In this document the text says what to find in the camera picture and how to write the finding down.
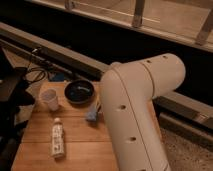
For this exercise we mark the white labelled bottle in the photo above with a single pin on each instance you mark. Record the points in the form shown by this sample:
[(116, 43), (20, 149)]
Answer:
[(57, 149)]

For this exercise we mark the blue object behind table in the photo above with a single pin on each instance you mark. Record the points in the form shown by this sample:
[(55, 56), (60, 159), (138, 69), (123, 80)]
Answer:
[(59, 77)]

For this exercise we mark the white plastic cup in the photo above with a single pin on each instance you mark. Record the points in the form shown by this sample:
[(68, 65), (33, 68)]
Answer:
[(50, 98)]

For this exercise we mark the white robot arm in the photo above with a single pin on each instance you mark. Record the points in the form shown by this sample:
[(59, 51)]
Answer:
[(125, 91)]

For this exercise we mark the black bowl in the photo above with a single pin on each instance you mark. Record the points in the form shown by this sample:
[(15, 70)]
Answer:
[(79, 91)]

